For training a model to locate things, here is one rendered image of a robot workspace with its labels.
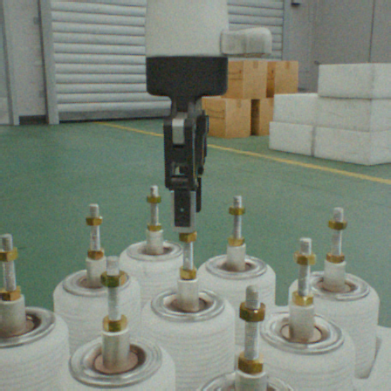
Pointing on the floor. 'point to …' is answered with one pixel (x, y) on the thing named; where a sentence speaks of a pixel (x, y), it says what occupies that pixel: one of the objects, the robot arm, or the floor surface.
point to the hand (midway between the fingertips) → (187, 208)
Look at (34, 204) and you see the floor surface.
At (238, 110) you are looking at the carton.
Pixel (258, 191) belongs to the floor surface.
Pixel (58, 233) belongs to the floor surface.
